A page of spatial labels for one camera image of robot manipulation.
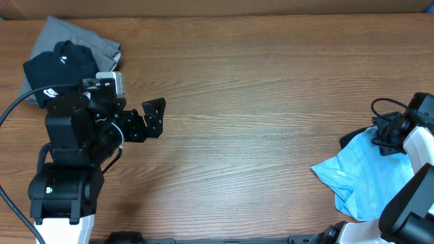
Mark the black garment under blue shirt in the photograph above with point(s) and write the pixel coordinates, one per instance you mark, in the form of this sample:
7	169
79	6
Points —
347	138

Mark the folded black Nike shirt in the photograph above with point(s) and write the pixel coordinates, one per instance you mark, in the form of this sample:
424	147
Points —
67	63

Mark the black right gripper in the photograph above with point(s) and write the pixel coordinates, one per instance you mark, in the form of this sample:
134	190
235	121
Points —
382	120

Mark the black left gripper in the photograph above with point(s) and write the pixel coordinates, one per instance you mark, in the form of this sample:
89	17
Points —
137	131

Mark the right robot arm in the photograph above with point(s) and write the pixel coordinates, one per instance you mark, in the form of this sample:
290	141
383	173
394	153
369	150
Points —
408	216

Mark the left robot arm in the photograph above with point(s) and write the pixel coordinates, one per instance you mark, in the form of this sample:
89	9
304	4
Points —
87	124

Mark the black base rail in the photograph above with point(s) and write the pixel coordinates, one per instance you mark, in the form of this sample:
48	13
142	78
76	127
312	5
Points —
127	237

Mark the light blue printed t-shirt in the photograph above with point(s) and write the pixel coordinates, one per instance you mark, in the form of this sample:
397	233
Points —
362	179

